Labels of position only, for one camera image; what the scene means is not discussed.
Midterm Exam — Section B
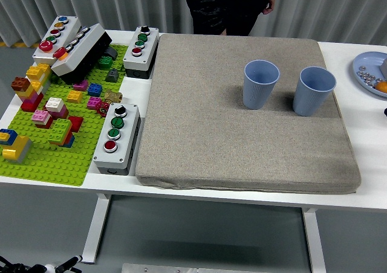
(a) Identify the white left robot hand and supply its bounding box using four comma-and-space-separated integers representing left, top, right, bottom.
30, 255, 83, 273

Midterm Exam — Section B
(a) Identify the blue ribbed plastic cup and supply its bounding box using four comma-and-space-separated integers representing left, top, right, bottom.
291, 66, 337, 117
243, 59, 281, 111

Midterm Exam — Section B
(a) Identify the person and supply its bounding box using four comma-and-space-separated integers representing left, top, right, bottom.
181, 0, 279, 37

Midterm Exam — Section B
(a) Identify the light blue plate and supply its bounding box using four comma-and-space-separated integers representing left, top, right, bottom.
353, 51, 387, 98

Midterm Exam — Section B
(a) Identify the white table leg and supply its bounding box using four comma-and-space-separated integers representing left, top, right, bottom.
301, 207, 327, 273
80, 193, 111, 263

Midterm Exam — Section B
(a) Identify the green studded baseplate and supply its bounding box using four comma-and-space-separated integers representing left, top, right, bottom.
0, 44, 129, 187

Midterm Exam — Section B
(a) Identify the grey four-button control box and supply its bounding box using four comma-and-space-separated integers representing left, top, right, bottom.
123, 25, 160, 80
93, 103, 142, 176

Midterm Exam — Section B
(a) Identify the yellow on grey brick stack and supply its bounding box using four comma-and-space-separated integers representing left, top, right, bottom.
1, 135, 33, 164

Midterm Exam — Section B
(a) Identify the grey-brown fabric mat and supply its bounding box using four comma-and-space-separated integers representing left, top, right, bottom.
135, 33, 363, 195

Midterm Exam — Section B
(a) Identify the green orange blue brick stack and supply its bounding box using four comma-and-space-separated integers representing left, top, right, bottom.
47, 118, 76, 149

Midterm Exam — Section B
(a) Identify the blue and yellow brick stack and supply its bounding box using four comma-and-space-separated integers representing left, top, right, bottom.
0, 128, 18, 146

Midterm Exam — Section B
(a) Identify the grey pleated curtain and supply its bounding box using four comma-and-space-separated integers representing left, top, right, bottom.
0, 0, 387, 49

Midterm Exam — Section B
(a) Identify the red toy brick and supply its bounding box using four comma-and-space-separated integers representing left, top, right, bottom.
68, 115, 85, 132

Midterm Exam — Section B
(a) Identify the pink white red brick stack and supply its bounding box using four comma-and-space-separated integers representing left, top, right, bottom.
31, 109, 54, 130

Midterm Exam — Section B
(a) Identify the white on magenta brick stack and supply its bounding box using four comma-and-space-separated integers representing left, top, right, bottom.
42, 97, 70, 120

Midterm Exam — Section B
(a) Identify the dark grey sloped brick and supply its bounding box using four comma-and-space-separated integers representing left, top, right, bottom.
105, 68, 120, 83

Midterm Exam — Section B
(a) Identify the green toy brick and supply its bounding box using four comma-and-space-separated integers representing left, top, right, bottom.
98, 56, 114, 70

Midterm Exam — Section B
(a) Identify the yellow toy brick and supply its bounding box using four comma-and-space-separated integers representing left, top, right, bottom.
66, 90, 83, 104

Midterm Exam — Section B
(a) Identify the multicoloured brick tower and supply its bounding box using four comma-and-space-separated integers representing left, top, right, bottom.
11, 63, 53, 113

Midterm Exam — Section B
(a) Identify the brass valve red handwheel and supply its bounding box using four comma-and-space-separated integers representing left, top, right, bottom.
97, 89, 123, 116

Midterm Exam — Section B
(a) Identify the grey control box black base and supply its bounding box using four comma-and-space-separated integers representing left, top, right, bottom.
51, 23, 113, 85

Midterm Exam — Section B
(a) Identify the blue toy brick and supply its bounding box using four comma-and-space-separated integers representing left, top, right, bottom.
87, 83, 103, 97

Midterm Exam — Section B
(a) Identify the grey five-button control box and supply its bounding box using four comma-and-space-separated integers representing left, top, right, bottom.
32, 15, 82, 66

